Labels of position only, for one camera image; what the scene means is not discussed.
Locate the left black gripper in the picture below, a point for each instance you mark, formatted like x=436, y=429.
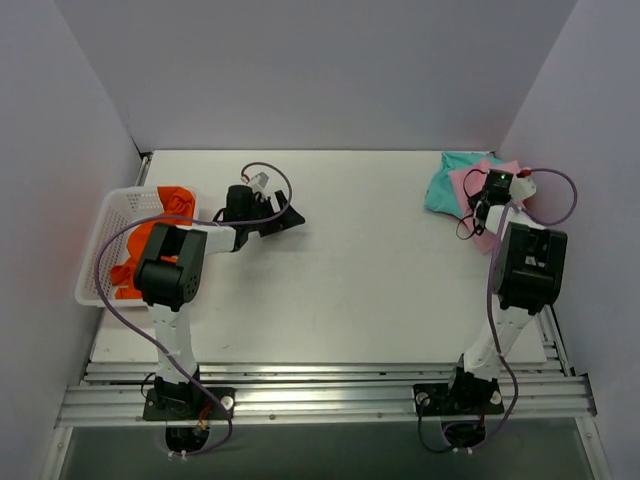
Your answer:
x=270, y=215

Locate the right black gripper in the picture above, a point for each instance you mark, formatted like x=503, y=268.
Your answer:
x=482, y=209

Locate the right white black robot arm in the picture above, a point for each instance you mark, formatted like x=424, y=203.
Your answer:
x=525, y=276

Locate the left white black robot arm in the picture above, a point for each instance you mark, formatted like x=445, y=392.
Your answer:
x=168, y=275

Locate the teal folded t shirt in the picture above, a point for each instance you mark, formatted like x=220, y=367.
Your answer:
x=440, y=196

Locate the white plastic basket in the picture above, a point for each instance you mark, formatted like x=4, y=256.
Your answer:
x=119, y=208

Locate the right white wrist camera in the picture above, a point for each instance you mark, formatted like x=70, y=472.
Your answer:
x=523, y=186

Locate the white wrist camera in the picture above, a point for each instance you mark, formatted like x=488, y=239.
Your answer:
x=256, y=182
x=523, y=186

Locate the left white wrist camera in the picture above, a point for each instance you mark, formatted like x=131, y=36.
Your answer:
x=256, y=182

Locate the aluminium rail frame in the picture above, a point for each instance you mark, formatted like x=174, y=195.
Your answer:
x=323, y=331

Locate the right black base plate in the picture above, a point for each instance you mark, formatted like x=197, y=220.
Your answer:
x=437, y=400

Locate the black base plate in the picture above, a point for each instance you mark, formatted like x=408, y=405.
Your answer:
x=162, y=408
x=437, y=400

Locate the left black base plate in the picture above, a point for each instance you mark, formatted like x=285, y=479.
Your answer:
x=162, y=408

